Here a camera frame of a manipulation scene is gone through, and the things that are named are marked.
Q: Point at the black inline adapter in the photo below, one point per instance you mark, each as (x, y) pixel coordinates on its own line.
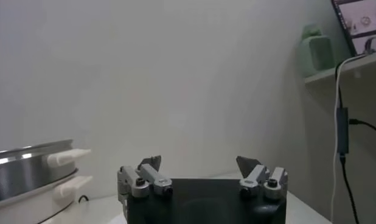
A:
(342, 131)

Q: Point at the white side table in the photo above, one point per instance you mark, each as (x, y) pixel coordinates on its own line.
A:
(358, 65)

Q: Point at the cream electric cooker base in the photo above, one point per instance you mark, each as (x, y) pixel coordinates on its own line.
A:
(23, 213)

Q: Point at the dark screen device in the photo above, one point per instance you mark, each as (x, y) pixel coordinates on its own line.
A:
(364, 21)

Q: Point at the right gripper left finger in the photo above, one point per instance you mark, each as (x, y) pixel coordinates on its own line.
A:
(145, 176)

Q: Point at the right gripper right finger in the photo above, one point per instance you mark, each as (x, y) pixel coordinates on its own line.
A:
(258, 176)

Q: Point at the stainless steel steamer basket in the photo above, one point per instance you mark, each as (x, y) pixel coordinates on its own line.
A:
(23, 176)

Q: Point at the pale green container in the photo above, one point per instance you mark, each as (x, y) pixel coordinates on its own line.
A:
(318, 54)

